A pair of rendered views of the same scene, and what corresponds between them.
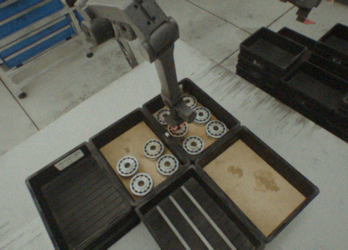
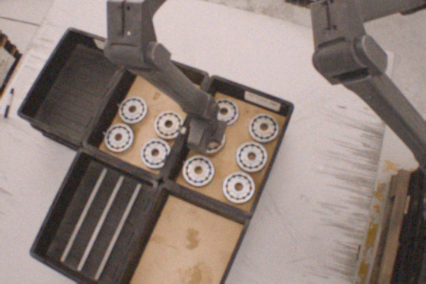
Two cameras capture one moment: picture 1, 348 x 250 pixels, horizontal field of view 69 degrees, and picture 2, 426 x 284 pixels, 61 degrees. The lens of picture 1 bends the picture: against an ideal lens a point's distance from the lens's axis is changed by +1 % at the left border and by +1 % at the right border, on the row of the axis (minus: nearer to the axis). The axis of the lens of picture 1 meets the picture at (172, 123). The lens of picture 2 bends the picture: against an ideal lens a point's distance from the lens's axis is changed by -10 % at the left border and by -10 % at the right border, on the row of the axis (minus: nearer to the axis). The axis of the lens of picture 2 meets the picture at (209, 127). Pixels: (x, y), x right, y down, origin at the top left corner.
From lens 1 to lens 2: 0.64 m
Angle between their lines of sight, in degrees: 30
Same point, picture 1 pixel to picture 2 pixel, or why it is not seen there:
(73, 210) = (69, 89)
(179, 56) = not seen: hidden behind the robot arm
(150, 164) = (151, 133)
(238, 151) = (223, 231)
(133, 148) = (162, 101)
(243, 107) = (322, 207)
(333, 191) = not seen: outside the picture
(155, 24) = (125, 39)
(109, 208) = (84, 122)
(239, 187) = (173, 251)
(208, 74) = (354, 129)
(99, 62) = not seen: outside the picture
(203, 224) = (110, 228)
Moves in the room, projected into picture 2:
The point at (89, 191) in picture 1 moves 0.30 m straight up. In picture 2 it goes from (93, 90) to (64, 48)
